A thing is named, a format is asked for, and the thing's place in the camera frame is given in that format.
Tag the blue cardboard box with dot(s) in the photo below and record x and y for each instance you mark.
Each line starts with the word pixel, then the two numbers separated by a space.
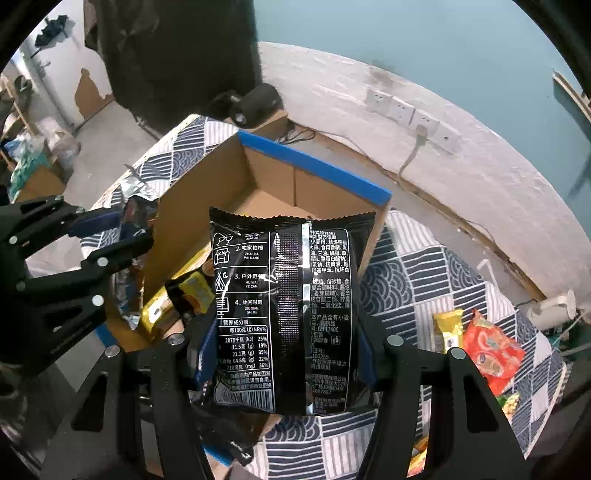
pixel 277 184

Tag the white electric kettle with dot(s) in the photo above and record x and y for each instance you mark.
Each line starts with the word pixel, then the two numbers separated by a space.
pixel 551 309

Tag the long yellow biscuit packet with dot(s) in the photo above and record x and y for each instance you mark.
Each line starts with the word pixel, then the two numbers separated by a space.
pixel 157 314

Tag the green peanut packet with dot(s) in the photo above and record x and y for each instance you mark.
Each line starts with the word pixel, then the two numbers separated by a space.
pixel 508 404

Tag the white plastic bag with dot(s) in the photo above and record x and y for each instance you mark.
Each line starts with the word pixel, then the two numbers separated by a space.
pixel 60 141

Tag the black umbrella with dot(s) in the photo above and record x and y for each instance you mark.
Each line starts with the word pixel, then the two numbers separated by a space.
pixel 51 30

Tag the white wall socket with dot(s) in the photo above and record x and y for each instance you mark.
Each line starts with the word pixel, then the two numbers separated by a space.
pixel 377 100
pixel 447 137
pixel 427 122
pixel 401 110

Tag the black cylinder speaker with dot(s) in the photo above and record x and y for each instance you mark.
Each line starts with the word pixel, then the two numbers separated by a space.
pixel 256 105

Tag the wooden rack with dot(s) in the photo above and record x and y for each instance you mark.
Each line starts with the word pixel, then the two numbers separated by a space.
pixel 18 110

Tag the red snack packet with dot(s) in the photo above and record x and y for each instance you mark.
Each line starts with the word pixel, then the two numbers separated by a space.
pixel 489 350

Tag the black hanging cloth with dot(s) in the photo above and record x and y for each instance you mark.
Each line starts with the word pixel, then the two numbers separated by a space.
pixel 184 55

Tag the wooden strip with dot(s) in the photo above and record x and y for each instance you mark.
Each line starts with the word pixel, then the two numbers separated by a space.
pixel 572 94

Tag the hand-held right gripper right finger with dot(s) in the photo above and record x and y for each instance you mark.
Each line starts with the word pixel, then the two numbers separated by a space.
pixel 364 353

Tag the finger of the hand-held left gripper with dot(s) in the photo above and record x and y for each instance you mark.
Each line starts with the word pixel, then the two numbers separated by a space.
pixel 99 221
pixel 120 251

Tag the brown cardboard box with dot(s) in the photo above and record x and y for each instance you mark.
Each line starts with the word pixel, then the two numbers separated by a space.
pixel 41 184

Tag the silver foil snack packet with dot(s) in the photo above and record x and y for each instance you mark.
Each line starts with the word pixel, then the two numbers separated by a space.
pixel 138 210

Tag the blue white patterned blanket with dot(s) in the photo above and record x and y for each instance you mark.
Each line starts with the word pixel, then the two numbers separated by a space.
pixel 438 277

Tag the small black orange snack packet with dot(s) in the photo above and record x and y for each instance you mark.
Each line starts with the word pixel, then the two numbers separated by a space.
pixel 196 288

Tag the black white-print noodle packet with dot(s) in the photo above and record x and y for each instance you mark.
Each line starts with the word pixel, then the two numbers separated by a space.
pixel 286 300

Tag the short yellow snack packet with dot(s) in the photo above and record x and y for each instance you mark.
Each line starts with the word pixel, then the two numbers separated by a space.
pixel 448 330

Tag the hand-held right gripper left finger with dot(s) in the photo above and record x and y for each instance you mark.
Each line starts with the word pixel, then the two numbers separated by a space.
pixel 203 348

